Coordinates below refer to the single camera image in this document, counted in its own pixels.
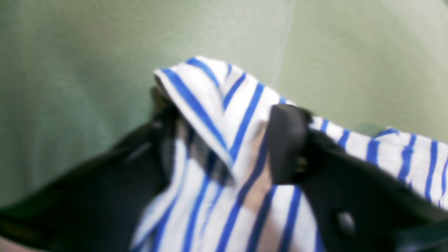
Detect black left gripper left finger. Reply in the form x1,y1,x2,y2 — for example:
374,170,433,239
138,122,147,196
0,88,179,252

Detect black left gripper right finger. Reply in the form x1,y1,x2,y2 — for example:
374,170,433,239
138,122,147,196
267,104,448,252

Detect blue white striped t-shirt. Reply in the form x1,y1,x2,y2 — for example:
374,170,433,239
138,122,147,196
129,56,448,252

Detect green table cloth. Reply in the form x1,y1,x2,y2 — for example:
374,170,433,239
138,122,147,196
0,0,447,206

